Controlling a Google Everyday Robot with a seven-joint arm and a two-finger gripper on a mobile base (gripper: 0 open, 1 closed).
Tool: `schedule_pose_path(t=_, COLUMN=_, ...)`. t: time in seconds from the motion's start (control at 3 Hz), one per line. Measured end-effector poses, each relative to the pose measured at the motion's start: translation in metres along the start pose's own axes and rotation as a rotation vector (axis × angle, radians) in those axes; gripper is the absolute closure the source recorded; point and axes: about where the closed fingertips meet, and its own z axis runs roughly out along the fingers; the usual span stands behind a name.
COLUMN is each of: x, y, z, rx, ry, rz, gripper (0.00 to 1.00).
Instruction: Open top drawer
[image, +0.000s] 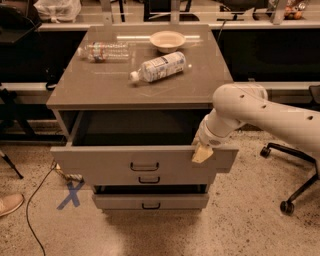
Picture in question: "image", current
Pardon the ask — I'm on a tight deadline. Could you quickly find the labelled plastic bottle white cap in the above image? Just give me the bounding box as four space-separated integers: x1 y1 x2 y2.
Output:
130 51 186 83

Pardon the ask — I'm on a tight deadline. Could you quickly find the black floor cable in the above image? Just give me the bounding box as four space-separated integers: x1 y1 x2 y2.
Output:
25 166 58 256

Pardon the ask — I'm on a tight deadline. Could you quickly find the fruit pile on shelf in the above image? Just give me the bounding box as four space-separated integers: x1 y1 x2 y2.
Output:
284 0 308 20

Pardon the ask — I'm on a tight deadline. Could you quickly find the grey drawer cabinet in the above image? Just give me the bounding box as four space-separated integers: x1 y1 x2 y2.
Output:
47 25 232 196

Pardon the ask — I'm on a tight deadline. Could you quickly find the beige paper bowl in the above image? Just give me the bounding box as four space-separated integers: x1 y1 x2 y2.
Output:
150 31 186 53

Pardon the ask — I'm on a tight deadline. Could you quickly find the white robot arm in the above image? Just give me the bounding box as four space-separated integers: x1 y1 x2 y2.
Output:
192 83 320 163

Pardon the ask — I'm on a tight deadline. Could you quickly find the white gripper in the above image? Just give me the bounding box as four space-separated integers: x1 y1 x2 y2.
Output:
192 115 230 163

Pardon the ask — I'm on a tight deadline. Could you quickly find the white plastic bag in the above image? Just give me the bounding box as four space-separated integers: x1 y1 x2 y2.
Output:
34 0 81 23

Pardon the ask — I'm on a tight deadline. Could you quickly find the blue tape cross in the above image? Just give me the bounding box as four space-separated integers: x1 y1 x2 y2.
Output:
57 181 84 210

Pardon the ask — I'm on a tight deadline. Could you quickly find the grey bottom drawer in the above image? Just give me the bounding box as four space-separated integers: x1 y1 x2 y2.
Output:
93 194 209 210

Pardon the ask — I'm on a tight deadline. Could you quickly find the grey top drawer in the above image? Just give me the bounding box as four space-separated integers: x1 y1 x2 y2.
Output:
51 111 238 186

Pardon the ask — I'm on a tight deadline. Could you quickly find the wire basket on floor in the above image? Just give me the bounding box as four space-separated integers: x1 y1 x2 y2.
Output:
53 163 83 182

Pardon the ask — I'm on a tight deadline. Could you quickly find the black tripod leg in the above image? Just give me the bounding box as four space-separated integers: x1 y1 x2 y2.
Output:
0 150 24 179

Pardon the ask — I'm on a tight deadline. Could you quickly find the tan shoe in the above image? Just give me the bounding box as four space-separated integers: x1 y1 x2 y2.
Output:
0 194 24 217

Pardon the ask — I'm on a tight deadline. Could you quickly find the clear plastic water bottle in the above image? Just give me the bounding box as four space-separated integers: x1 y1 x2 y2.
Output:
77 42 129 63

